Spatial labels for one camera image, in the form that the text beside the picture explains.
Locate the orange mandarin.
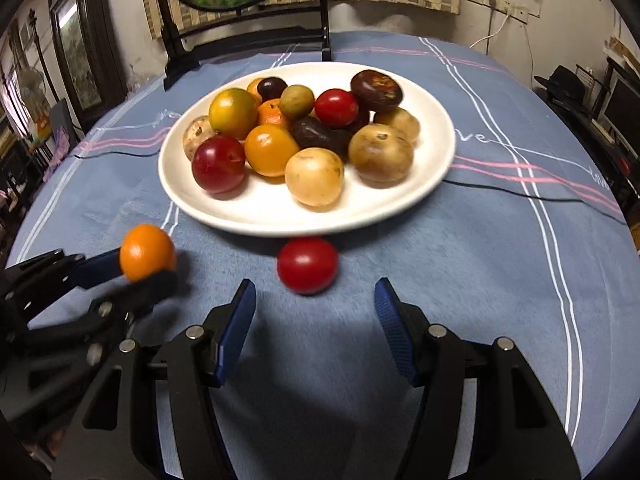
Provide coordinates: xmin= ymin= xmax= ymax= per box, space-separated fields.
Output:
xmin=256 ymin=99 xmax=290 ymax=130
xmin=119 ymin=223 xmax=177 ymax=282
xmin=246 ymin=78 xmax=262 ymax=105

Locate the pale yellow round fruit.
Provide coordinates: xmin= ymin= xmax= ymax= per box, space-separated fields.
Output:
xmin=284 ymin=148 xmax=344 ymax=208

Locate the dark brown mangosteen front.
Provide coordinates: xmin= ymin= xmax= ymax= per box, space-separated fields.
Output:
xmin=290 ymin=116 xmax=352 ymax=162

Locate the small dark purple fruit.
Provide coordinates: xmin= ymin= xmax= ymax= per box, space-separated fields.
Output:
xmin=257 ymin=76 xmax=288 ymax=102

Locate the blue striped tablecloth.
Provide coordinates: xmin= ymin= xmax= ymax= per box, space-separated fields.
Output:
xmin=10 ymin=32 xmax=639 ymax=479

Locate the red tomato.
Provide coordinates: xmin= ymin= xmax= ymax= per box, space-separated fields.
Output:
xmin=277 ymin=237 xmax=340 ymax=295
xmin=314 ymin=89 xmax=359 ymax=128

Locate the round goldfish screen on stand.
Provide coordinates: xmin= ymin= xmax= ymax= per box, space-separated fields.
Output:
xmin=156 ymin=0 xmax=332 ymax=90

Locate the wall power strip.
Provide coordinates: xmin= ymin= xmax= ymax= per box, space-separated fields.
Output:
xmin=466 ymin=0 xmax=529 ymax=24

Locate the large tan round fruit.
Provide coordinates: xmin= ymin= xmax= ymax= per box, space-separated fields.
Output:
xmin=348 ymin=124 xmax=414 ymax=184

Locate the red tomato front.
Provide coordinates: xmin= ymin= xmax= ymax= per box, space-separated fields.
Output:
xmin=314 ymin=89 xmax=359 ymax=128

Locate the yellow green citrus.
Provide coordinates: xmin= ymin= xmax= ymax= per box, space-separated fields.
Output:
xmin=208 ymin=88 xmax=258 ymax=141

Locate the small tan fruit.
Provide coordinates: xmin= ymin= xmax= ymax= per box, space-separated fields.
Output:
xmin=182 ymin=116 xmax=218 ymax=160

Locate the tan fruit with purple streak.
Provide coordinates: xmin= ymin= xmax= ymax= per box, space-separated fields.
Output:
xmin=373 ymin=107 xmax=421 ymax=143

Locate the dark brown mangosteen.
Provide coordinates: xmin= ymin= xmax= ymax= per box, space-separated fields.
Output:
xmin=350 ymin=70 xmax=404 ymax=112
xmin=290 ymin=116 xmax=352 ymax=162

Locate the white oval plate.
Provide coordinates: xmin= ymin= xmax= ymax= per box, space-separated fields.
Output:
xmin=157 ymin=62 xmax=457 ymax=237

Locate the computer monitor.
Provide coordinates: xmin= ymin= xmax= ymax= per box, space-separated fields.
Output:
xmin=602 ymin=77 xmax=640 ymax=158

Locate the dark framed picture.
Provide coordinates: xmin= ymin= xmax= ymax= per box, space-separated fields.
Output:
xmin=48 ymin=0 xmax=127 ymax=130

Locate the orange yellow fruit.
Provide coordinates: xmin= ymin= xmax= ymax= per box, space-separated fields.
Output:
xmin=244 ymin=125 xmax=299 ymax=178

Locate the orange mandarin back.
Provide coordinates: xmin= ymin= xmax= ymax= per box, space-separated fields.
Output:
xmin=246 ymin=78 xmax=262 ymax=105

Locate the dark brown mangosteen back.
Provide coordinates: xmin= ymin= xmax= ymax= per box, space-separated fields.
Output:
xmin=350 ymin=70 xmax=404 ymax=112

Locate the standing electric fan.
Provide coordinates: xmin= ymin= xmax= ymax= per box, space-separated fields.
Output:
xmin=17 ymin=67 xmax=52 ymax=141

